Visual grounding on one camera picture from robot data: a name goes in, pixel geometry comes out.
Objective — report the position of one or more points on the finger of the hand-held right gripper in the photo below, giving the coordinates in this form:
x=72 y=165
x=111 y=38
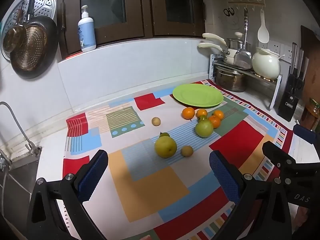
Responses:
x=303 y=133
x=277 y=153

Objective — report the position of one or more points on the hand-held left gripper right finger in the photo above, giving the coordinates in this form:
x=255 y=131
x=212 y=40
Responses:
x=225 y=177

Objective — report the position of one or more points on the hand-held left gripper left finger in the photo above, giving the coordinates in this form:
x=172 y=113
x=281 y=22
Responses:
x=92 y=177

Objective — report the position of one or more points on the small brown round fruit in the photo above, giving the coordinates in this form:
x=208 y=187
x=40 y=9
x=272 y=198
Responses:
x=187 y=151
x=155 y=121

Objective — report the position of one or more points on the green apple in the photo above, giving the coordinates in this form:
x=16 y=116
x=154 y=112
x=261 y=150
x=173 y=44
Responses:
x=204 y=129

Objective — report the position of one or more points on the orange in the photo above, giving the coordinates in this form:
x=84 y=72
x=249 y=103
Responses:
x=215 y=122
x=188 y=113
x=218 y=114
x=201 y=112

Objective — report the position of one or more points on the large yellow-green pear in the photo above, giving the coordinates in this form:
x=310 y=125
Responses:
x=165 y=148

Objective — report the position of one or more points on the small green fruit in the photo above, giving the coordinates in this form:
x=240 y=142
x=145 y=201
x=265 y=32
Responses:
x=202 y=118
x=164 y=134

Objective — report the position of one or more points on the green plate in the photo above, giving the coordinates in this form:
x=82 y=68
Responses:
x=197 y=95

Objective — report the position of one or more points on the person's right hand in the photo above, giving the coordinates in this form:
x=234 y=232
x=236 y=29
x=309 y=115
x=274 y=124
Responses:
x=302 y=217

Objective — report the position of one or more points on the glass jar green lid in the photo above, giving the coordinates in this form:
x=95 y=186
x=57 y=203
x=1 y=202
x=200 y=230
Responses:
x=311 y=117

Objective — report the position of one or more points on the black knife block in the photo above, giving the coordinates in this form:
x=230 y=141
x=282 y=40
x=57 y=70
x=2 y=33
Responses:
x=290 y=100

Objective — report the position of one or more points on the metal pot rack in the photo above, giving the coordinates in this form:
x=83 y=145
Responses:
x=275 y=95

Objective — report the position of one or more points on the colourful patchwork tablecloth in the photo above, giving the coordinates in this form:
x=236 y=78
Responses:
x=150 y=192

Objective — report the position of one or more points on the wooden bead trivet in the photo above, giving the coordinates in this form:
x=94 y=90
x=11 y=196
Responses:
x=265 y=78

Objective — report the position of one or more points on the brown wooden cutting board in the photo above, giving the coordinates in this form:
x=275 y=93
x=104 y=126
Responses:
x=312 y=65

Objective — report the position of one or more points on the steel sink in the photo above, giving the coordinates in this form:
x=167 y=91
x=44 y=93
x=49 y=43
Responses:
x=20 y=180

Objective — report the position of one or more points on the white ceramic pot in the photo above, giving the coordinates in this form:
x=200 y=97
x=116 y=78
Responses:
x=265 y=63

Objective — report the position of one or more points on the large steel stockpot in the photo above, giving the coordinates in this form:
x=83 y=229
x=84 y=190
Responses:
x=230 y=80

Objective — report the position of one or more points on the metal faucet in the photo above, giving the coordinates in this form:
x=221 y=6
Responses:
x=16 y=122

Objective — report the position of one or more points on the hanging steel spatula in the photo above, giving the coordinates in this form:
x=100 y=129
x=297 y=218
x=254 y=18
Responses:
x=243 y=57

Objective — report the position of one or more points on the white rice spoon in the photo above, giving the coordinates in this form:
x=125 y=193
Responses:
x=263 y=33

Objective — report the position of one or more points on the steel saucepan with lid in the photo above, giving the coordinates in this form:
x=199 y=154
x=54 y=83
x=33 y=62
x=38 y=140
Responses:
x=235 y=43

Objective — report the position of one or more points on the black scissors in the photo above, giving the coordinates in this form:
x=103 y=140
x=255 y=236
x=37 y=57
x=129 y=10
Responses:
x=228 y=11

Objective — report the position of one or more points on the perforated copper colander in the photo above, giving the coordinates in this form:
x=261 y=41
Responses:
x=30 y=48

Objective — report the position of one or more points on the blue white pump bottle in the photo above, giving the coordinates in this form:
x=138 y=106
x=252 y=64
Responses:
x=86 y=33

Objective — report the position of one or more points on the black frying pan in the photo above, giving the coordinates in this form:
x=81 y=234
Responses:
x=53 y=37

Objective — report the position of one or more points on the perforated metal steamer plate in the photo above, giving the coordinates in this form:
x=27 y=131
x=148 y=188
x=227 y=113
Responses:
x=43 y=3

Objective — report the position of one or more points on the white wall socket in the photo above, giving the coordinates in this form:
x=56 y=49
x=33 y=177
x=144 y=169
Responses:
x=276 y=47

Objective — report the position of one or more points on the wall hook rail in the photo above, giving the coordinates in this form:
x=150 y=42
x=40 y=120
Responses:
x=246 y=3

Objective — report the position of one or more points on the dark brown window frame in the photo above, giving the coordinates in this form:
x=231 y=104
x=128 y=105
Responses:
x=147 y=10

